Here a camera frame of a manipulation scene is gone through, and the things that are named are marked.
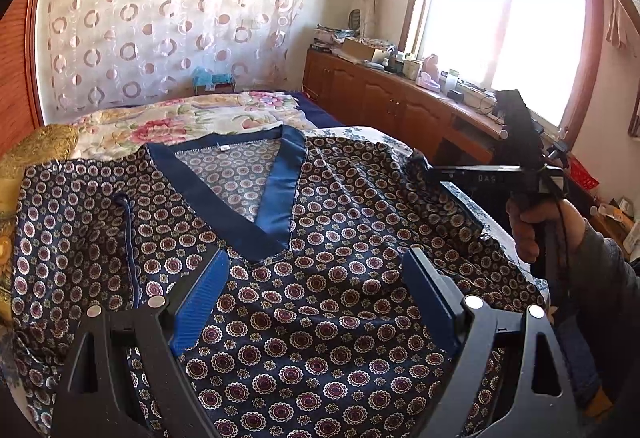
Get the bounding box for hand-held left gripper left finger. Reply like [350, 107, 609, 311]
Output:
[50, 248, 231, 438]

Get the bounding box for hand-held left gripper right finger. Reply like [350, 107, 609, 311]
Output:
[400, 247, 583, 438]

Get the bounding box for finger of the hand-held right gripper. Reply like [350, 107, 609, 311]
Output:
[409, 153, 467, 181]

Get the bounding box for navy floral-print shirt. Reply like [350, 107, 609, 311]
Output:
[10, 124, 548, 438]

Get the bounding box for person's right forearm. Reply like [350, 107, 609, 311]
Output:
[547, 217, 640, 419]

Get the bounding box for person's right hand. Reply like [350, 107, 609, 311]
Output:
[505, 195, 587, 265]

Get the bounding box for red paper cutout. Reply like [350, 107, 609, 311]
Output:
[569, 155, 602, 190]

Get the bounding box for long wooden cabinet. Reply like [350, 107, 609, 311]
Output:
[302, 46, 601, 201]

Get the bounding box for pink bag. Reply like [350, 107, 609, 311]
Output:
[416, 54, 445, 93]

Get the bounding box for wooden-framed window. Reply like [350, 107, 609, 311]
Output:
[400, 0, 607, 136]

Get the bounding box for navy blanket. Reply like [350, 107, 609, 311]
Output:
[292, 91, 347, 130]

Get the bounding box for cardboard box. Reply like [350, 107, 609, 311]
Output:
[341, 37, 383, 63]

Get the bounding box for pink floral blanket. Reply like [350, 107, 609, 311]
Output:
[70, 91, 321, 160]

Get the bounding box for blue box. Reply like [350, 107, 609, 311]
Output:
[192, 67, 236, 92]

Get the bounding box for gold embroidered cushion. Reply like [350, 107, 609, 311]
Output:
[0, 123, 81, 319]

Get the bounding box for circle-patterned white curtain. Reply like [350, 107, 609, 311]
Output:
[42, 0, 315, 113]

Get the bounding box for wooden headboard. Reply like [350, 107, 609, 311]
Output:
[0, 0, 47, 159]

